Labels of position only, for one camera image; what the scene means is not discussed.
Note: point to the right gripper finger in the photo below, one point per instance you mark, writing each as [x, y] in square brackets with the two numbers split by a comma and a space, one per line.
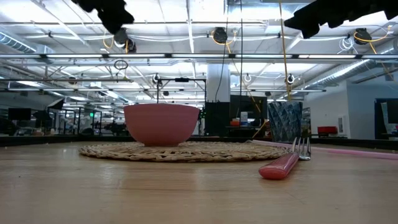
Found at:
[311, 18]
[340, 12]

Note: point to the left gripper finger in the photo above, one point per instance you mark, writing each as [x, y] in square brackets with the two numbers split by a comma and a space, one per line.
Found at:
[85, 4]
[113, 15]

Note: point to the pink plastic bowl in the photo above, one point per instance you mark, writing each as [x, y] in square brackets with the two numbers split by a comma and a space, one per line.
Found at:
[161, 124]

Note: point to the long ceiling light strip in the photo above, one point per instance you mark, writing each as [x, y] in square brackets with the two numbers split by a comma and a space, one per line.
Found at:
[199, 56]

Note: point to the grey faceted tumbler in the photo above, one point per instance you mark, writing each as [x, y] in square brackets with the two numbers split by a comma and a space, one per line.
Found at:
[284, 121]

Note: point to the black screen panel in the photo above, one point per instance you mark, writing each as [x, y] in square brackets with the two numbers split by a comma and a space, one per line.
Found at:
[248, 105]

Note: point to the red box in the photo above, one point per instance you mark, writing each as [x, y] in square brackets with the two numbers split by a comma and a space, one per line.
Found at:
[327, 130]

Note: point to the white building column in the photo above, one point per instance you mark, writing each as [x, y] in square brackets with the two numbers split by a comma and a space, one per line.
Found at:
[217, 84]

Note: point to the black monitor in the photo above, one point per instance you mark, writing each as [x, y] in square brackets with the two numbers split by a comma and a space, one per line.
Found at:
[19, 114]

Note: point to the orange bin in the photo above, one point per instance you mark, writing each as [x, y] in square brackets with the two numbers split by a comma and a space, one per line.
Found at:
[235, 123]

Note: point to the black cabinet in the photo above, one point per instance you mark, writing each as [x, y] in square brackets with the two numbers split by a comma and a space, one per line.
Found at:
[217, 119]

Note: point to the round woven straw placemat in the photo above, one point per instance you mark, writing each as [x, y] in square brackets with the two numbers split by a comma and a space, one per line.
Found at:
[233, 152]

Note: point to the silver ventilation duct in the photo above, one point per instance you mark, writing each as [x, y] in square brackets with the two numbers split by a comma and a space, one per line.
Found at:
[342, 72]

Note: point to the black metal rig frame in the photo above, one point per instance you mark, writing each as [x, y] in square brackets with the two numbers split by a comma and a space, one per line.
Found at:
[182, 80]

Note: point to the black table frame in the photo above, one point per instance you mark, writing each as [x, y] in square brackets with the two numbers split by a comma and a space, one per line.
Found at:
[357, 142]

